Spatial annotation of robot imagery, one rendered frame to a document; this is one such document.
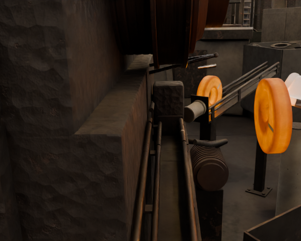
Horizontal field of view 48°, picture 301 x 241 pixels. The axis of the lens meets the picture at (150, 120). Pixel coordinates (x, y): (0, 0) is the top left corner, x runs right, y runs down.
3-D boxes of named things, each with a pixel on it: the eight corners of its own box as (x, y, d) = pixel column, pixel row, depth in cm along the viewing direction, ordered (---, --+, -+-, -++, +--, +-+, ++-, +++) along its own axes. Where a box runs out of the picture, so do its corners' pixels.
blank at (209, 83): (203, 122, 136) (210, 123, 134) (191, 95, 125) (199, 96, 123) (218, 93, 143) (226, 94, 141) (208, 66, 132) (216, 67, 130)
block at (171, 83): (152, 156, 113) (150, 85, 106) (153, 147, 120) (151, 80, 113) (184, 156, 112) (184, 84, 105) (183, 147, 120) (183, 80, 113)
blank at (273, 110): (255, 69, 74) (271, 68, 73) (251, 133, 80) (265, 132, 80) (278, 93, 59) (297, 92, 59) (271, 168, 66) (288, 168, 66)
